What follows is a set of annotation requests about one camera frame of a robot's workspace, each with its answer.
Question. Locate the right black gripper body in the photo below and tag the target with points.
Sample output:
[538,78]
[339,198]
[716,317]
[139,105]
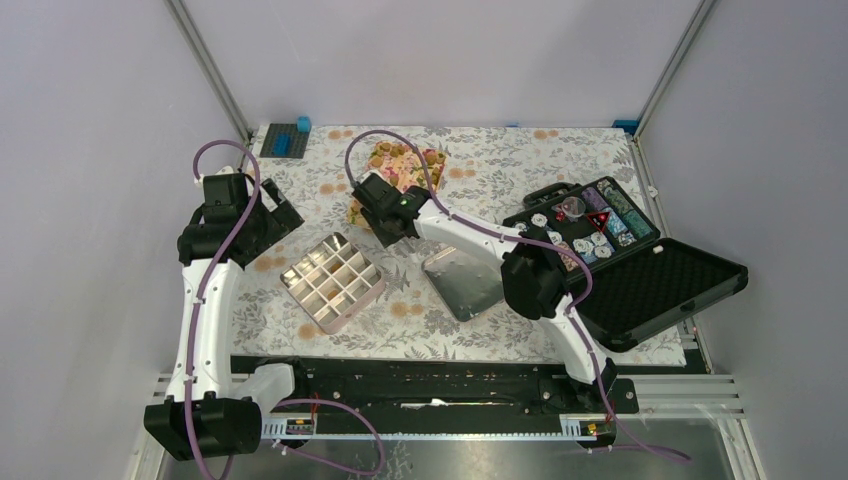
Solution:
[384,234]

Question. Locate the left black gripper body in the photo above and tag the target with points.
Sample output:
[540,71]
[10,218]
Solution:
[267,226]

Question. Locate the compartmented metal chocolate tin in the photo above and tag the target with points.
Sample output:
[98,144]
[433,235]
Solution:
[333,282]

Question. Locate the silver metal tongs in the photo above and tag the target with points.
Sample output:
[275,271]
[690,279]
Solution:
[406,247]

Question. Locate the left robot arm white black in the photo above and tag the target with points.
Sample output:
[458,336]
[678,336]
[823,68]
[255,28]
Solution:
[203,404]

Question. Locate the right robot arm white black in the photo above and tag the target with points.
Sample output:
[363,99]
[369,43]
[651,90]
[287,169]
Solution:
[533,274]

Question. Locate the floral rectangular tray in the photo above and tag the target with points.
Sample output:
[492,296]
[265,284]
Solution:
[401,167]

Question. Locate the grey lego baseplate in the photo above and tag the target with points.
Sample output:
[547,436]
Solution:
[284,141]

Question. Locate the silver tin lid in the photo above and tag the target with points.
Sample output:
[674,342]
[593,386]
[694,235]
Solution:
[467,286]

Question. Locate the floral table mat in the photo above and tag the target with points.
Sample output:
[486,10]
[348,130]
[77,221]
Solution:
[487,174]

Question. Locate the clear plastic cup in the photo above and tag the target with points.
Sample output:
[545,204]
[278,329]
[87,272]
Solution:
[573,207]

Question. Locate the black poker chip case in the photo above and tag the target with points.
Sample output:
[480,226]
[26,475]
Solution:
[643,283]

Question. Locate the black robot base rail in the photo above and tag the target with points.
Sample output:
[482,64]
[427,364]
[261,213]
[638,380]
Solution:
[443,398]

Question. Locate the blue corner bracket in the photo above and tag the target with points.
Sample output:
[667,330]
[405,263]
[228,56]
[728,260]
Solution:
[628,126]

